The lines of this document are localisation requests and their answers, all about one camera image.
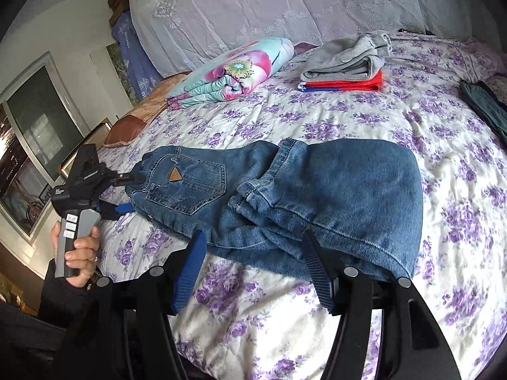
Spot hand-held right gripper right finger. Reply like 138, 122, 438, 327
302, 230, 462, 380

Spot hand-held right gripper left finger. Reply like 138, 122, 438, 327
93, 230, 209, 380

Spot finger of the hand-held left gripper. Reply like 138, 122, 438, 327
95, 201, 133, 221
115, 170, 139, 190

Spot blue denim jeans pants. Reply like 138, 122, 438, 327
126, 138, 424, 283

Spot person's left forearm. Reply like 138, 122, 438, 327
0, 259, 99, 380

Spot folded grey pants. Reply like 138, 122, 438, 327
299, 33, 394, 82

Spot dark teal pants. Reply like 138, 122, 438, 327
459, 80, 507, 143

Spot person's left hand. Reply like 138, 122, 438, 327
51, 222, 101, 288

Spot brown pillow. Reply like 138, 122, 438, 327
104, 72, 191, 149

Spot white framed window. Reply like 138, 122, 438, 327
0, 51, 92, 242

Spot green picture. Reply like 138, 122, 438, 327
106, 41, 133, 105

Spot folded floral quilt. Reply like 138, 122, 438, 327
164, 37, 296, 109

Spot purple floral bedsheet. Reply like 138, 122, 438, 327
95, 34, 507, 380

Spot wooden headboard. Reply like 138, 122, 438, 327
108, 0, 129, 22

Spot folded red garment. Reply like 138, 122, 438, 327
299, 69, 384, 92

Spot white lace cover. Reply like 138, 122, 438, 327
127, 0, 482, 78

